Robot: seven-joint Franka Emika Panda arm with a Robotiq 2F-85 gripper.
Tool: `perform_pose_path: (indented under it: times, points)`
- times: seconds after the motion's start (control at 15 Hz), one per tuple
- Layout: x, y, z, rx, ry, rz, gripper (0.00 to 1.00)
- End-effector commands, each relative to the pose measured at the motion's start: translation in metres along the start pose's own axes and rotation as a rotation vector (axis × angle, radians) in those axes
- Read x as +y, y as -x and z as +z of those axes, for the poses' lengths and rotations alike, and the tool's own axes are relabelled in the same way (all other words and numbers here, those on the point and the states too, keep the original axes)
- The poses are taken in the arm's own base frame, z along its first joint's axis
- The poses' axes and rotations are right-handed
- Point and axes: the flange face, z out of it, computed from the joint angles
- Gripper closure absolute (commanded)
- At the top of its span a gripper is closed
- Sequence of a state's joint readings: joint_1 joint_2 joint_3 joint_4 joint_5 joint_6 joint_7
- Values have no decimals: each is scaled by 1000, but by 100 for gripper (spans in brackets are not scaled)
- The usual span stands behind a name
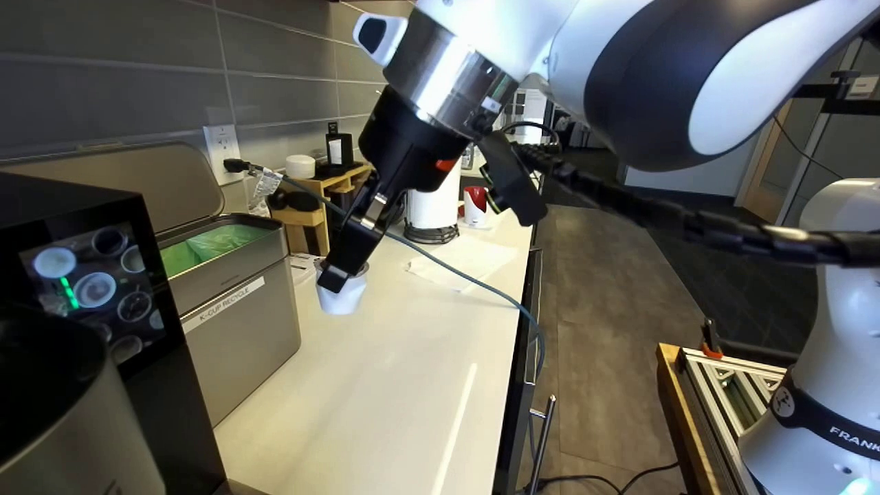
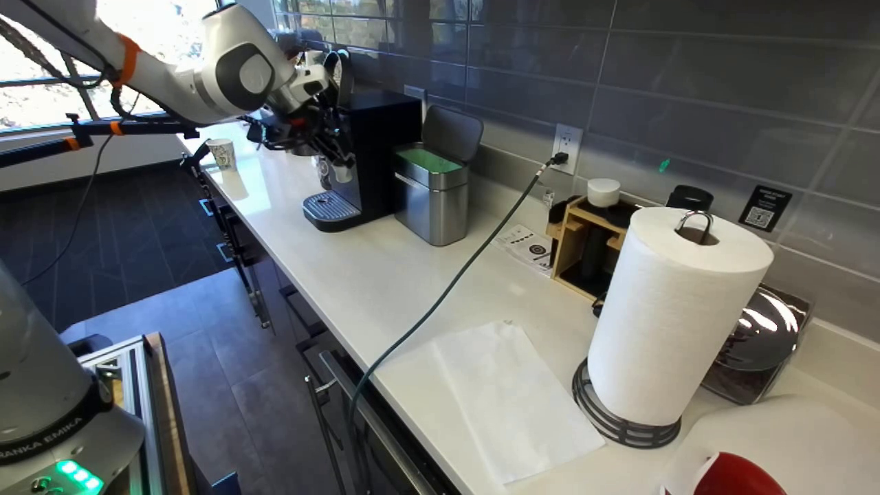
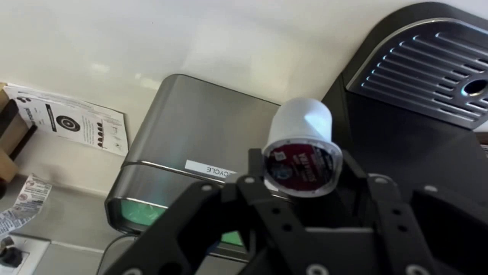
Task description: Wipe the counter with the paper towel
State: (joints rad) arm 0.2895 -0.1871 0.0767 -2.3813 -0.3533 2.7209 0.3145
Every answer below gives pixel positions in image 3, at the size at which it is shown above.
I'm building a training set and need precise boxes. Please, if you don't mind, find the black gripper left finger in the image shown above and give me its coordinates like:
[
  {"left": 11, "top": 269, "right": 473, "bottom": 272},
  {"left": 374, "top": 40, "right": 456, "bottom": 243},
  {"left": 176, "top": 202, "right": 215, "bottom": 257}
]
[{"left": 101, "top": 150, "right": 327, "bottom": 275}]

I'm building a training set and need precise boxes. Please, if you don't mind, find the white coffee pod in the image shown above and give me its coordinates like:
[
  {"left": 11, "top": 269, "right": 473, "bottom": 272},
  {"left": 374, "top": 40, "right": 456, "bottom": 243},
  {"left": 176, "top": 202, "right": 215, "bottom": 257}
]
[{"left": 261, "top": 96, "right": 344, "bottom": 199}]

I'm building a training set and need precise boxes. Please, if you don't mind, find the printed paper leaflet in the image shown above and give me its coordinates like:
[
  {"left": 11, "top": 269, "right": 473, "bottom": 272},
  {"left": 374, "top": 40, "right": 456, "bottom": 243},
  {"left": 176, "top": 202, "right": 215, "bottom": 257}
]
[{"left": 2, "top": 82, "right": 130, "bottom": 157}]

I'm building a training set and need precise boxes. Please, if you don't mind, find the stainless steel lidded bin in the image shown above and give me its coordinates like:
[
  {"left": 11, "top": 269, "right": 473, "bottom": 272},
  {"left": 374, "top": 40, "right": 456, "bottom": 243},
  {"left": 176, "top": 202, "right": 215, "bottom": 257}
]
[{"left": 104, "top": 73, "right": 281, "bottom": 261}]

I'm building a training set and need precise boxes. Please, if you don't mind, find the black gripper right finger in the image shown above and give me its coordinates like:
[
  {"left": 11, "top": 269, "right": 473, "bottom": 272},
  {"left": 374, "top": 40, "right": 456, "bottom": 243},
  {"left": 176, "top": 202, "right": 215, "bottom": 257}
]
[{"left": 330, "top": 151, "right": 488, "bottom": 275}]

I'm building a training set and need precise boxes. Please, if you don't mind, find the crumpled printed plastic wrapper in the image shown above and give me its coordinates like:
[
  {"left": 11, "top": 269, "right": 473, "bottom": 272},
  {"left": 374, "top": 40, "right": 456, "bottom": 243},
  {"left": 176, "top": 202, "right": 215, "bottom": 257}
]
[{"left": 0, "top": 173, "right": 52, "bottom": 238}]

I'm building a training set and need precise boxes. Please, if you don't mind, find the black coffee machine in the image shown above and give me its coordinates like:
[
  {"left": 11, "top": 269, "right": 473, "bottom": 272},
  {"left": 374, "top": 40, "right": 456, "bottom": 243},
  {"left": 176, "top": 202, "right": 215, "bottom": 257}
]
[{"left": 322, "top": 2, "right": 488, "bottom": 226}]

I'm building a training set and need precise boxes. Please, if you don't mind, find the white wall outlet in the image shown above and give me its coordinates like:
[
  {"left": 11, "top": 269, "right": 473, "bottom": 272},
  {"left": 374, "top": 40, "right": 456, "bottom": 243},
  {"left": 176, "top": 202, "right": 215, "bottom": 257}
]
[{"left": 0, "top": 232, "right": 51, "bottom": 275}]

